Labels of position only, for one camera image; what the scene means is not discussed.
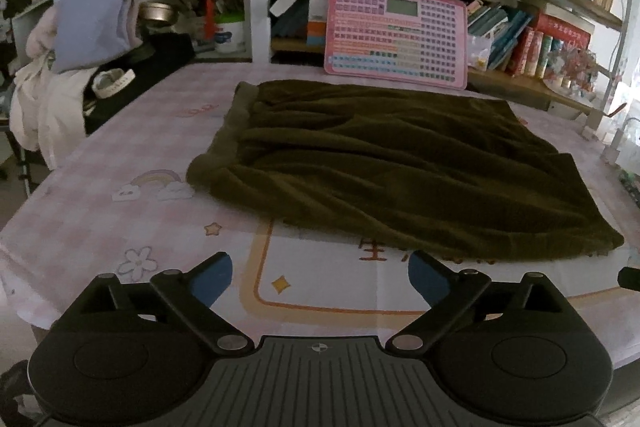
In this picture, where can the pink checked tablecloth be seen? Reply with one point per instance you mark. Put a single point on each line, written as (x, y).
(150, 147)

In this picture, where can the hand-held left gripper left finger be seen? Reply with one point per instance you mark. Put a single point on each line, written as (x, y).
(216, 278)

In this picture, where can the pale blue cloth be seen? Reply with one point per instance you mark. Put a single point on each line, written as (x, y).
(85, 22)

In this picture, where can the red and white pen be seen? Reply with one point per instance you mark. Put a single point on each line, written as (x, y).
(209, 14)

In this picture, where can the row of red books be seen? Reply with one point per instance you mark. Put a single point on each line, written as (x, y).
(545, 42)

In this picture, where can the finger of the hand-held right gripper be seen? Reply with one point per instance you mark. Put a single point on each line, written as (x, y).
(629, 278)

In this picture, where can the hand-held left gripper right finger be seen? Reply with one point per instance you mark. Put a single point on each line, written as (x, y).
(425, 278)

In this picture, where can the white and orange box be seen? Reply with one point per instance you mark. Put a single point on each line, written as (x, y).
(316, 32)

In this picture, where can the white cup with green rim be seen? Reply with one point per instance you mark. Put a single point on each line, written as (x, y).
(230, 34)

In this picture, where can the round metal tin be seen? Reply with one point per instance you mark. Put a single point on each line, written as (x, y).
(157, 13)

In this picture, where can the row of teal books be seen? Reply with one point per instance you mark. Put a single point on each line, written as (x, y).
(495, 32)

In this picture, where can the white bookshelf unit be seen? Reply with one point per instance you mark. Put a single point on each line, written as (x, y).
(260, 7)

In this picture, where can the pile of white clothes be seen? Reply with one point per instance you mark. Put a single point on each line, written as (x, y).
(50, 107)

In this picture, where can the olive green garment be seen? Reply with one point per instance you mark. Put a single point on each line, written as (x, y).
(375, 157)

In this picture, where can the glass dome ornament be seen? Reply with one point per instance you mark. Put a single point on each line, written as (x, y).
(572, 69)

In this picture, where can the black garment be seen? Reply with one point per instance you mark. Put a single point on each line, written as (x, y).
(160, 52)

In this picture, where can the white knitted band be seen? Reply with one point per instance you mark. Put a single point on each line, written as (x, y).
(114, 83)

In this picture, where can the pink toy keyboard board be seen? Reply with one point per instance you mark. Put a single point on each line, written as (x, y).
(400, 42)

